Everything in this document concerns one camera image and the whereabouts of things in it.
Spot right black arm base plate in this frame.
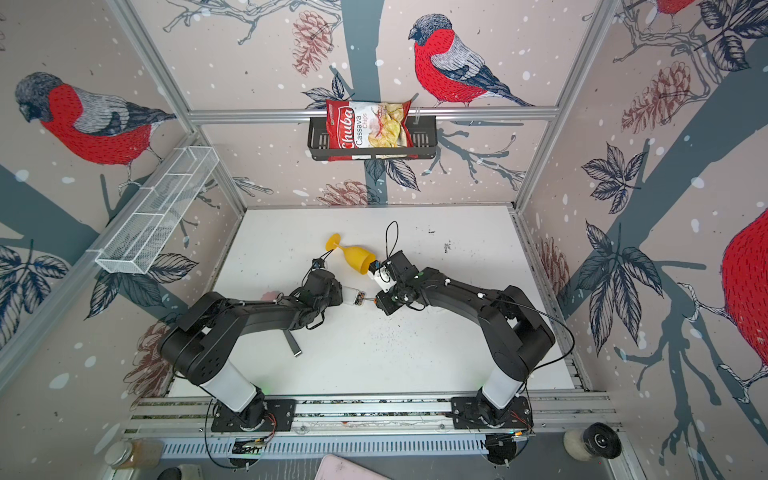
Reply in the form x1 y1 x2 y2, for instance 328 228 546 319
447 395 533 431

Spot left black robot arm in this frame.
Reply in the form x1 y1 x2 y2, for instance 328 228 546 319
157 269 343 433

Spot pink flat object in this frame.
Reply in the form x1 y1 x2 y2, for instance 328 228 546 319
314 455 388 480

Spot white wire mesh shelf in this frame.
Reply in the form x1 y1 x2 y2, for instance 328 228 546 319
95 146 219 274

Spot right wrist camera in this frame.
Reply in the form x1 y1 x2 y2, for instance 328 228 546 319
368 260 395 292

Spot glass jar amber content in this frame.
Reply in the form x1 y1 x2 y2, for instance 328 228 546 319
104 439 164 470

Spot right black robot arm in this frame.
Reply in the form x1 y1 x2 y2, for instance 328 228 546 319
368 251 555 430

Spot grey white remote control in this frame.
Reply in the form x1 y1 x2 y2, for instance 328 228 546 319
342 287 366 306

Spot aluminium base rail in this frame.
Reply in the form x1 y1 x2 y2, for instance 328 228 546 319
122 390 620 463

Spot yellow plastic goblet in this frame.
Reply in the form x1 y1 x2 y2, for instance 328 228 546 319
326 234 376 275

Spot black wall basket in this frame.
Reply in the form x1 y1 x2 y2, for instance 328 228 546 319
307 116 437 161

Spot white black round jar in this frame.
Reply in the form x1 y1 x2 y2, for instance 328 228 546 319
563 422 622 462

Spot red cassava chips bag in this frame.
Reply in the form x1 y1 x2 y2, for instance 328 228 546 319
326 100 413 150

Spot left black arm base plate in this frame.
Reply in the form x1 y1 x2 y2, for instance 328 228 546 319
210 399 297 433

